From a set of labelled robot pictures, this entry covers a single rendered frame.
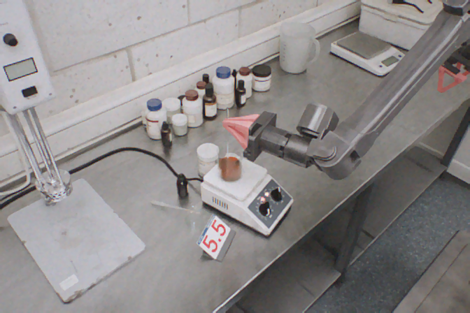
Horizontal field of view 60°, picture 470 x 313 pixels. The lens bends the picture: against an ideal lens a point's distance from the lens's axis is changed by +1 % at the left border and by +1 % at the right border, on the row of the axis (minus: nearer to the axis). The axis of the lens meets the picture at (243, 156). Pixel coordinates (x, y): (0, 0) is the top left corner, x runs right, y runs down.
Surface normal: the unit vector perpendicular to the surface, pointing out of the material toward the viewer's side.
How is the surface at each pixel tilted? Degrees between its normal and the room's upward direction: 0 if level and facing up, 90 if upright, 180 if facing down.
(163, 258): 0
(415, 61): 36
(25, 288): 0
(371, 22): 94
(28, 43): 90
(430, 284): 0
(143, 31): 90
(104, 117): 90
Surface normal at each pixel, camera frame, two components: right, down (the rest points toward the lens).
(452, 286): 0.04, -0.73
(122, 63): 0.69, 0.51
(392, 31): -0.67, 0.53
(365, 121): -0.37, -0.49
